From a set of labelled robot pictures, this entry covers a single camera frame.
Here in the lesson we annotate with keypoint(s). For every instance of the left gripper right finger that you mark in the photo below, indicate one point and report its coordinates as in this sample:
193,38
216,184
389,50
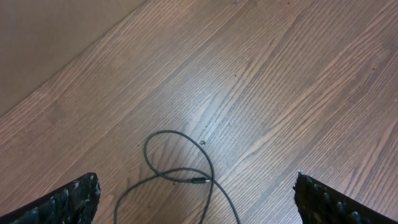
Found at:
318,203

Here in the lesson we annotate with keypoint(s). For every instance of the cardboard back wall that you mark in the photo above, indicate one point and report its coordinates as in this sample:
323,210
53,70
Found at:
38,37

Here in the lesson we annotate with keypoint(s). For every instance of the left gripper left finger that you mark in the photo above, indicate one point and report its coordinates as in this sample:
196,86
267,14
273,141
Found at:
74,202

